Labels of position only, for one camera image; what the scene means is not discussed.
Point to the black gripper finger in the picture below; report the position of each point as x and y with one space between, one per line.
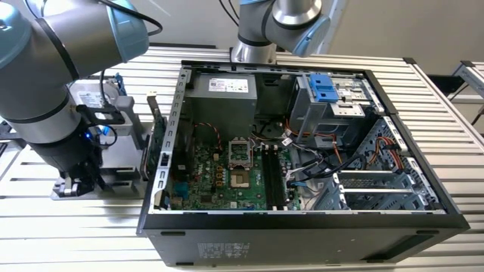
101 180
68 187

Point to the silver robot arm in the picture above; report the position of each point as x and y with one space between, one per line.
56 42

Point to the grey parts rack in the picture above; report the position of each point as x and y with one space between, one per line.
128 158

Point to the hard disk in blue carrier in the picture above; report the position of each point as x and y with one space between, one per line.
88 97

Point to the blue board connector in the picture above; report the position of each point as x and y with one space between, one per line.
181 190

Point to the green graphics card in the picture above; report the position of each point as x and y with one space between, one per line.
159 133

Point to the black case fan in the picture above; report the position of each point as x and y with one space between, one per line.
185 147

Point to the black chipset chip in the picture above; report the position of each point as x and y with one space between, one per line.
208 199

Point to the CPU socket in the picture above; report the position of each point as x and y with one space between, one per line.
240 179

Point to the green motherboard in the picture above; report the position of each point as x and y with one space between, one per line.
245 198

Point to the grey power supply unit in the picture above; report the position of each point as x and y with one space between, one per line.
223 113

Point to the black PC case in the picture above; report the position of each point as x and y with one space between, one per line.
264 243

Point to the blue SATA connector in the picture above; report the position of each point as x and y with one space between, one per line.
296 184

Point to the blue plastic drive latch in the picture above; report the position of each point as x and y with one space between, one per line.
323 88

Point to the metal disk bay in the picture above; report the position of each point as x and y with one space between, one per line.
371 190

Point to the aluminium side table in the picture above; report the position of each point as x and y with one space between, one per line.
468 73

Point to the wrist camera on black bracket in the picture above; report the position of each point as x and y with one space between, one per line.
84 113

